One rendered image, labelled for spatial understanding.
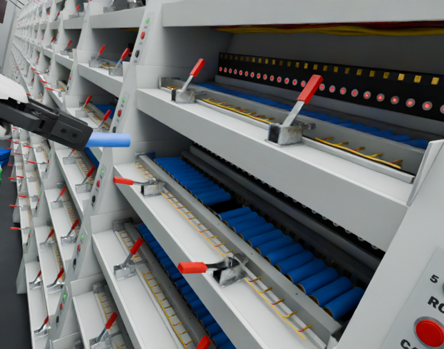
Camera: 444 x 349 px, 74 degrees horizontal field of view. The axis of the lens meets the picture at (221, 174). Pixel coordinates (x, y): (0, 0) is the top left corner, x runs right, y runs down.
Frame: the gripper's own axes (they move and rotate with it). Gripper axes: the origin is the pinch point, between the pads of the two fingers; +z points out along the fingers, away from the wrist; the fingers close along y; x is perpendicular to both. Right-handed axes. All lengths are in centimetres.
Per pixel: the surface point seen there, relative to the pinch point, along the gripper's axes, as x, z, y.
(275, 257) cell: -2.5, 26.5, 16.1
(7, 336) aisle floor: -99, 34, -76
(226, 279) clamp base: -7.2, 20.3, 15.4
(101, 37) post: 25, 19, -100
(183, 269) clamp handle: -7.0, 13.3, 14.9
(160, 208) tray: -7.6, 21.0, -5.9
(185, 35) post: 26.8, 20.1, -29.9
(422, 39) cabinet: 34.5, 31.1, 16.2
